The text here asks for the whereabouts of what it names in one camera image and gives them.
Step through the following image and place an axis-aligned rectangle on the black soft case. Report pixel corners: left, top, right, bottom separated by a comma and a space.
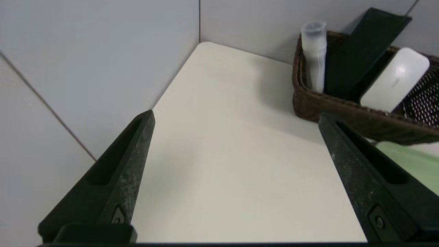
324, 7, 413, 102

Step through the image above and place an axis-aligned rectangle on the white plastic bottle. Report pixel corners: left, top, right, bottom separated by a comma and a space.
300, 21, 328, 93

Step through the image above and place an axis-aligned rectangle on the dark brown wicker basket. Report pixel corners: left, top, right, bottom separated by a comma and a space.
292, 30, 439, 145

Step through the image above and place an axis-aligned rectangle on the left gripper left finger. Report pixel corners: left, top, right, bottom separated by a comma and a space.
38, 109, 156, 244

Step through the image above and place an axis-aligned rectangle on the light green plastic tray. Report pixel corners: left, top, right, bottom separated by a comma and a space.
375, 141, 439, 197

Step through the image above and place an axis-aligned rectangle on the white router box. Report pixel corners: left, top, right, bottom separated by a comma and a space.
359, 47, 430, 113

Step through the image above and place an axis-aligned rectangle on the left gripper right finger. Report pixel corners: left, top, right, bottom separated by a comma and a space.
318, 113, 439, 242

